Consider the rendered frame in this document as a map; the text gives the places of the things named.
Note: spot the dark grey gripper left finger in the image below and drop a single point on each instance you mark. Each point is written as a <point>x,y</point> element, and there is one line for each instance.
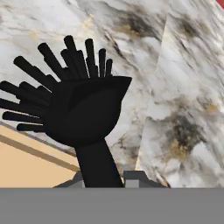
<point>74,181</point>

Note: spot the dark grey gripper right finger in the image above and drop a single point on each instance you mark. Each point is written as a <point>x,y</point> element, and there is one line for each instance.
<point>137,179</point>

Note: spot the tan wooden cabinet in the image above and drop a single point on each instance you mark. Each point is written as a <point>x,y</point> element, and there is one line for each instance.
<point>32,166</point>

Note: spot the red object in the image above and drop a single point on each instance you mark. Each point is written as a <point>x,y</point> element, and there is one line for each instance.
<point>221,2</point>

